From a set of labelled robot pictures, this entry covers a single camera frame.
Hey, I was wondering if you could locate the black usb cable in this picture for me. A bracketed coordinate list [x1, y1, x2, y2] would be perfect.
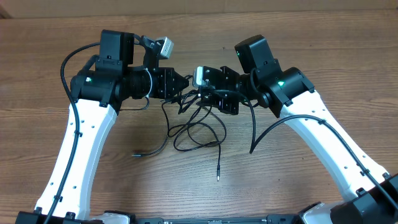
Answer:
[132, 74, 228, 158]

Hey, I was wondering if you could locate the black thin audio cable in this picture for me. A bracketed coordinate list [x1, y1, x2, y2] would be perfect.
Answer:
[198, 105, 228, 182]

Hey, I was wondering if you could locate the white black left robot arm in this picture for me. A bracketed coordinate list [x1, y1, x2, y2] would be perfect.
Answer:
[16, 30, 188, 223]

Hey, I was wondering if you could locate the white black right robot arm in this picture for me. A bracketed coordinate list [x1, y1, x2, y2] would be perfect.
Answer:
[193, 35, 397, 223]

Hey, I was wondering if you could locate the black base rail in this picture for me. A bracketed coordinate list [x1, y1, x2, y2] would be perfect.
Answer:
[93, 202, 330, 224]

